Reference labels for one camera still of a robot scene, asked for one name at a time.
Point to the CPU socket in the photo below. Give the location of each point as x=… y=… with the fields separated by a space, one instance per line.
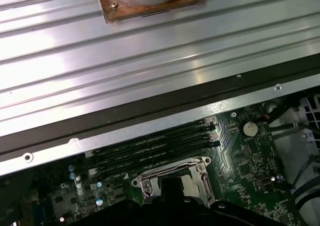
x=136 y=181

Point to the metal drive cage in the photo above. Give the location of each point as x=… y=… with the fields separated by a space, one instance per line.
x=312 y=116

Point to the black PC case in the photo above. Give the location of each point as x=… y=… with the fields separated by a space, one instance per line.
x=175 y=108

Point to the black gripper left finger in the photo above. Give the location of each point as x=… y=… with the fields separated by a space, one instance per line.
x=155 y=211

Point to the green motherboard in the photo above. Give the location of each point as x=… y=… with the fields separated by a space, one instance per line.
x=237 y=161

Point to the brown square mounting plate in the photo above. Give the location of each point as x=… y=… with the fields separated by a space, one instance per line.
x=125 y=11

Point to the silver CPU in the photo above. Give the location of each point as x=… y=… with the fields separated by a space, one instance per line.
x=192 y=186

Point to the metal socket cover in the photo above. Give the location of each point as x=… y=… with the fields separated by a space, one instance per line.
x=205 y=186

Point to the silver coin battery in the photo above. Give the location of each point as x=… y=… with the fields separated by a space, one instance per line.
x=250 y=129

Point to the black RAM slot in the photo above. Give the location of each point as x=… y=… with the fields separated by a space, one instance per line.
x=155 y=136
x=155 y=153
x=155 y=145
x=155 y=161

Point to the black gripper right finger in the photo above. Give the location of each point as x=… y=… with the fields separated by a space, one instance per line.
x=190 y=211

